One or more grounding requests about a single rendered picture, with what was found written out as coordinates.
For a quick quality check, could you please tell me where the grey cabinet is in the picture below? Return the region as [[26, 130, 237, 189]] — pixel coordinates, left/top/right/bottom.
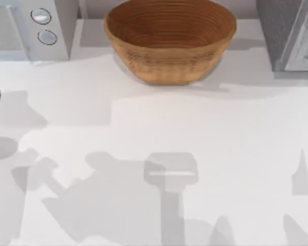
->
[[256, 0, 308, 73]]

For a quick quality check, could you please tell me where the round silver microwave knob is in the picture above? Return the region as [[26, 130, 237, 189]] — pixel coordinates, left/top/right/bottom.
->
[[37, 29, 59, 46], [30, 8, 52, 25]]

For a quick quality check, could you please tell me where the brown woven basket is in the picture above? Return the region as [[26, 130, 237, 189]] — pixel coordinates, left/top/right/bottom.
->
[[103, 0, 237, 86]]

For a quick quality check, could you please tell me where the pale microwave oven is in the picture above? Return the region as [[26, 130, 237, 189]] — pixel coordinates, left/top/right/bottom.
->
[[0, 0, 79, 62]]

